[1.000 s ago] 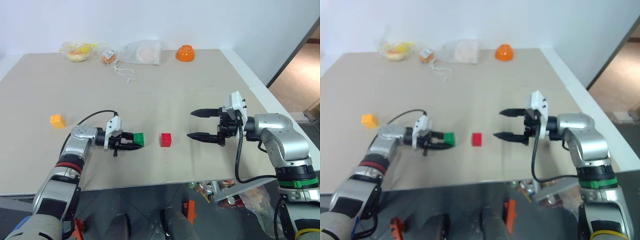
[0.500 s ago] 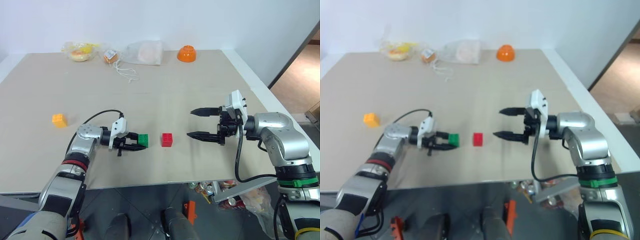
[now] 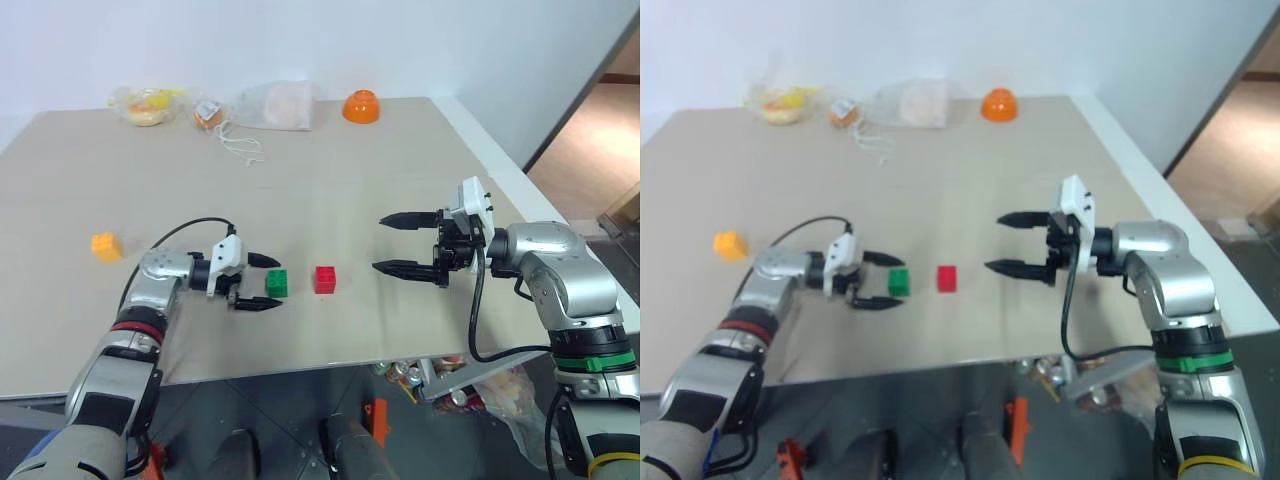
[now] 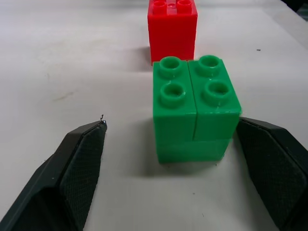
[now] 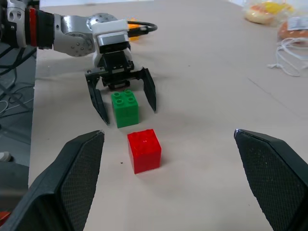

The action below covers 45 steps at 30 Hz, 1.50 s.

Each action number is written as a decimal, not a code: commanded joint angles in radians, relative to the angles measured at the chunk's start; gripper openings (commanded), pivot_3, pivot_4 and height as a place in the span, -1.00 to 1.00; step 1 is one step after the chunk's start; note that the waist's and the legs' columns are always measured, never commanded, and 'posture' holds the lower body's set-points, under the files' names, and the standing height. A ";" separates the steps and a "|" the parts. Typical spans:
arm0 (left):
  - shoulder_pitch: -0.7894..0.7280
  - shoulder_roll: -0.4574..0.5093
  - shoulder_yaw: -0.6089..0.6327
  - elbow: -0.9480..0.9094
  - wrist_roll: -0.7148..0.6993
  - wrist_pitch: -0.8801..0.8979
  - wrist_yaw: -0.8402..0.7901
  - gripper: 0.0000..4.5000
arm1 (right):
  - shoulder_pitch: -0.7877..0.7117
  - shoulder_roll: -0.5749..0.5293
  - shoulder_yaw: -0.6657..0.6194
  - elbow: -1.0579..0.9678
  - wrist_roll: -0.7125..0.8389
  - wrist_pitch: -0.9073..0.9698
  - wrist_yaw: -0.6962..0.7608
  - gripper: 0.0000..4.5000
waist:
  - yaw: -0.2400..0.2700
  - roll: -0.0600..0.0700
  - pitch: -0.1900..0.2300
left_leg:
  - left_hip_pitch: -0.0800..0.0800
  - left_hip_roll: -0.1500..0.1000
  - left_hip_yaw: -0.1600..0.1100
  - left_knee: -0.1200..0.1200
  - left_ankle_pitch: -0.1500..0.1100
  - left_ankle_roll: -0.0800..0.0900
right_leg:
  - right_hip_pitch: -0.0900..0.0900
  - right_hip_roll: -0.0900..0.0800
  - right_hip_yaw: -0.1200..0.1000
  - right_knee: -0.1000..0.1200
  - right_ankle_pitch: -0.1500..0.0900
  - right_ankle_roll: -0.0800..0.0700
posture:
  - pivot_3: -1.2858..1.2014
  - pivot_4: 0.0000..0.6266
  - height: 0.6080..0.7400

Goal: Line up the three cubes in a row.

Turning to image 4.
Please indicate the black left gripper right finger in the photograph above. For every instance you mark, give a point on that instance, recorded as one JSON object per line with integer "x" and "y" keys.
{"x": 276, "y": 168}

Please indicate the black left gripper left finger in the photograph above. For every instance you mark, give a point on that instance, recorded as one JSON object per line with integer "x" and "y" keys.
{"x": 62, "y": 175}

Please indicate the green studded building-block cube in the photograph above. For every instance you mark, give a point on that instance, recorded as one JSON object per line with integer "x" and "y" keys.
{"x": 192, "y": 125}

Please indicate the red studded building-block cube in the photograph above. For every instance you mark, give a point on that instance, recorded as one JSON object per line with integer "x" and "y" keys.
{"x": 172, "y": 31}

